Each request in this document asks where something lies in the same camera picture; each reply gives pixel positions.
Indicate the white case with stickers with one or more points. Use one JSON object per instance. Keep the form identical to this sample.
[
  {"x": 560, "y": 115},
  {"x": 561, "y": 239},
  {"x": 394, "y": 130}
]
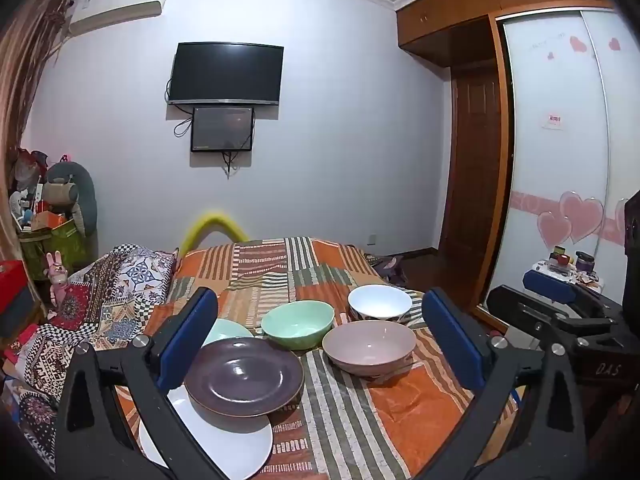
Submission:
[{"x": 550, "y": 266}]

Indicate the green storage bag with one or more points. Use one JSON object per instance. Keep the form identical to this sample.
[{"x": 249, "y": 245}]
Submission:
[{"x": 55, "y": 250}]

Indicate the grey plush pillow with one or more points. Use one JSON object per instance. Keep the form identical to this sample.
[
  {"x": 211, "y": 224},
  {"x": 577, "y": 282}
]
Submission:
[{"x": 85, "y": 195}]

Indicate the red box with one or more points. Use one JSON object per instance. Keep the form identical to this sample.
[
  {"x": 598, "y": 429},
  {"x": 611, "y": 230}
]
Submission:
[{"x": 12, "y": 285}]

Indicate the white plate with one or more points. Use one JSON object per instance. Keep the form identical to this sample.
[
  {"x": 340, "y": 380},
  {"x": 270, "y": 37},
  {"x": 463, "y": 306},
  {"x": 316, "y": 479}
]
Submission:
[{"x": 240, "y": 445}]

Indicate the wall television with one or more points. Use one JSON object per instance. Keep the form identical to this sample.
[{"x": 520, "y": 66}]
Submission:
[{"x": 225, "y": 72}]

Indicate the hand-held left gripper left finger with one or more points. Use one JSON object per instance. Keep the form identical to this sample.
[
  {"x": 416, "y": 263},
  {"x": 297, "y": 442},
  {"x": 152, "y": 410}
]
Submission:
[{"x": 187, "y": 340}]

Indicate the small pink heart sticker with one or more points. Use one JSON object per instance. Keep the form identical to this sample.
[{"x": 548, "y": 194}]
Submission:
[{"x": 552, "y": 227}]

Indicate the patterned quilt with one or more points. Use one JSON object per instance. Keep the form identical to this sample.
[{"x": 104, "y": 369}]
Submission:
[{"x": 100, "y": 305}]

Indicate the green plate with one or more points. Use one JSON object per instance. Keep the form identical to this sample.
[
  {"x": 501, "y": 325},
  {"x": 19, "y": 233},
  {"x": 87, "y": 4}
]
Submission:
[{"x": 227, "y": 331}]

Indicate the large pink heart sticker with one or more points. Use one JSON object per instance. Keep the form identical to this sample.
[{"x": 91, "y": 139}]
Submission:
[{"x": 582, "y": 215}]

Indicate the brown striped curtain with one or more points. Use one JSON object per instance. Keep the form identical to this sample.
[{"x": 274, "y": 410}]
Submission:
[{"x": 25, "y": 75}]

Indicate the yellow hoop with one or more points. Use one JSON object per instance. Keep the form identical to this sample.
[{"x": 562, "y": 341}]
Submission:
[{"x": 215, "y": 220}]

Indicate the paper label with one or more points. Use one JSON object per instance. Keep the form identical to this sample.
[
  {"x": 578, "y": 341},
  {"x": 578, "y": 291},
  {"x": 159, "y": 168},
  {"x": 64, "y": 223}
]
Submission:
[{"x": 552, "y": 121}]

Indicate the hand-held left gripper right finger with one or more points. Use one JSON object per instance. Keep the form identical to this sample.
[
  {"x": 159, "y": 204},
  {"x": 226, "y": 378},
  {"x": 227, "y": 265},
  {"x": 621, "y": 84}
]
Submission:
[{"x": 452, "y": 345}]

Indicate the purple plate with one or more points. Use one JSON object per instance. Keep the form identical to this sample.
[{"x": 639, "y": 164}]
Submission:
[{"x": 240, "y": 380}]

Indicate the wooden wardrobe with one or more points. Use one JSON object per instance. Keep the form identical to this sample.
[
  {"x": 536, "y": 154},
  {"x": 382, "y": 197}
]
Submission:
[{"x": 555, "y": 110}]

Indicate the white air conditioner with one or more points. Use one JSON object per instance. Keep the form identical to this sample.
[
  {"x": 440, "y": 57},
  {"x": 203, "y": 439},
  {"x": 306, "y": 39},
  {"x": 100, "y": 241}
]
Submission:
[{"x": 115, "y": 10}]

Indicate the white bowl with dark spots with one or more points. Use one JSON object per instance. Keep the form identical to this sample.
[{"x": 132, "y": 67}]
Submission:
[{"x": 380, "y": 300}]

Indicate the wooden door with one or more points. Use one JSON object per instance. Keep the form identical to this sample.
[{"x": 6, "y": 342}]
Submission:
[{"x": 472, "y": 160}]

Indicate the orange striped patchwork blanket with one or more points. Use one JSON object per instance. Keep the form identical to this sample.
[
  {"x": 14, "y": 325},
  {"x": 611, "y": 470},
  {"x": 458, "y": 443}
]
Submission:
[{"x": 350, "y": 420}]

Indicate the small wall monitor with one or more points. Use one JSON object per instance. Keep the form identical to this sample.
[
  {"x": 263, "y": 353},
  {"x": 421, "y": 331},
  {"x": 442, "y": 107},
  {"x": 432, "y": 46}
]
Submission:
[{"x": 222, "y": 129}]

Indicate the green bowl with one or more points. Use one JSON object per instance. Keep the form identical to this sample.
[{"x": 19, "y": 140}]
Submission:
[{"x": 300, "y": 320}]

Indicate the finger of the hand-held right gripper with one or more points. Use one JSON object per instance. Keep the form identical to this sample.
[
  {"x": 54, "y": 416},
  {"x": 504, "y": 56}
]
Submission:
[
  {"x": 547, "y": 282},
  {"x": 520, "y": 310}
]

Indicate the pink bunny toy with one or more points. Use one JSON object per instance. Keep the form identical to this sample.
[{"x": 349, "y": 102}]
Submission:
[{"x": 57, "y": 280}]

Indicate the dark patterned cloth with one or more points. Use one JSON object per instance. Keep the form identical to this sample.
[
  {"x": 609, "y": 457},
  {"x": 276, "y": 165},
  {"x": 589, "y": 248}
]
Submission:
[{"x": 390, "y": 267}]

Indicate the dark blue box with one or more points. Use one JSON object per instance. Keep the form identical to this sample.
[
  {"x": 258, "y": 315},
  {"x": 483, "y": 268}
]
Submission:
[{"x": 15, "y": 317}]

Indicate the pink bowl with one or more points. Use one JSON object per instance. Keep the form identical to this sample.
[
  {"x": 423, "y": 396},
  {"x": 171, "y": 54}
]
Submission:
[{"x": 370, "y": 342}]

